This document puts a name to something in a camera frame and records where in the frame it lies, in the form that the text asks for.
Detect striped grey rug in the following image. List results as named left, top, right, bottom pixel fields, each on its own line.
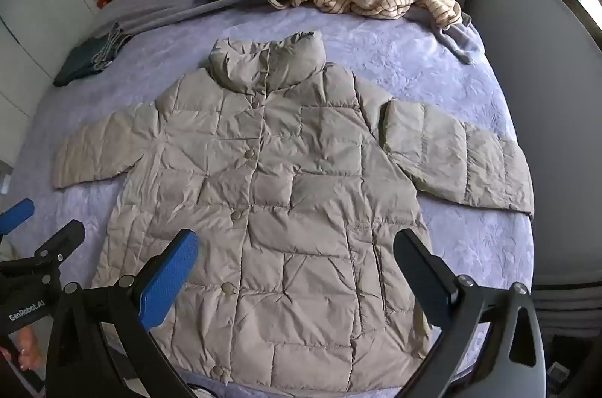
left=536, top=287, right=602, bottom=333

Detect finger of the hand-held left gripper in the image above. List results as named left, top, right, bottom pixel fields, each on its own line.
left=0, top=199, right=36, bottom=235
left=0, top=219, right=86, bottom=282

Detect bed with lilac bedspread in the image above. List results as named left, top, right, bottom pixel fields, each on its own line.
left=0, top=0, right=537, bottom=398

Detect white wardrobe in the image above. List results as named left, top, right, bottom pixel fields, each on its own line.
left=0, top=0, right=99, bottom=121

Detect folded dark green jeans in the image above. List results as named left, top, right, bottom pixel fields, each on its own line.
left=53, top=22, right=128, bottom=87

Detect person's left hand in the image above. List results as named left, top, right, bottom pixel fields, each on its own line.
left=0, top=325, right=46, bottom=373

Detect beige puffer jacket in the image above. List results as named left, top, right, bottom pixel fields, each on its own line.
left=51, top=30, right=536, bottom=387

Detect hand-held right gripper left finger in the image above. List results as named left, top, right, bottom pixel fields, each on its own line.
left=44, top=229, right=201, bottom=398

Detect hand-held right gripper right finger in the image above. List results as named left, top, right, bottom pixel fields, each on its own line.
left=392, top=229, right=549, bottom=398

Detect grey garment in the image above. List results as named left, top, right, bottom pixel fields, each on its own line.
left=433, top=21, right=473, bottom=65

